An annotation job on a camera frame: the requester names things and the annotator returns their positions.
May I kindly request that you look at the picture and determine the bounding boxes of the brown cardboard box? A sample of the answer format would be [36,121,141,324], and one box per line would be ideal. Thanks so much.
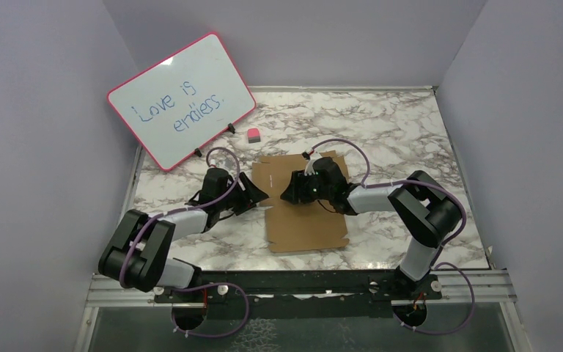
[251,154,349,254]

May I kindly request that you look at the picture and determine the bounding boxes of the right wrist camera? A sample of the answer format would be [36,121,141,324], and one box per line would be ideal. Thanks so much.
[302,150,322,176]

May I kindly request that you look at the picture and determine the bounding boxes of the pink framed whiteboard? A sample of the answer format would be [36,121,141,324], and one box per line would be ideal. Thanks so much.
[106,32,257,171]

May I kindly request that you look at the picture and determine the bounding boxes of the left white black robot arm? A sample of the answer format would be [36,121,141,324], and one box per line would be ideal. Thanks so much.
[97,167,268,301]

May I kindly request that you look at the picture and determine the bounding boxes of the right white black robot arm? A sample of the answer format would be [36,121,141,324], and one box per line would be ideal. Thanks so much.
[280,157,467,298]

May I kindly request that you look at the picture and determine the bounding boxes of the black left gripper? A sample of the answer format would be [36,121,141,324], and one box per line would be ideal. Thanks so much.
[217,172,268,215]

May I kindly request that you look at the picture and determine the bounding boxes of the black metal base rail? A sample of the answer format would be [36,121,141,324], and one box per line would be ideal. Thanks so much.
[154,269,442,320]

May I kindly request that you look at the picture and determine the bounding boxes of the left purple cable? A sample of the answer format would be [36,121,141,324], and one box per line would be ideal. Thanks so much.
[118,147,251,340]

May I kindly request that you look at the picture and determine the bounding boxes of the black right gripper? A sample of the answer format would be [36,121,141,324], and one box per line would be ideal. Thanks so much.
[280,169,333,205]

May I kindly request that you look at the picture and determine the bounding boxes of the pink whiteboard eraser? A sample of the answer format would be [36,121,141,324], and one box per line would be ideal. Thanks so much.
[247,128,261,144]

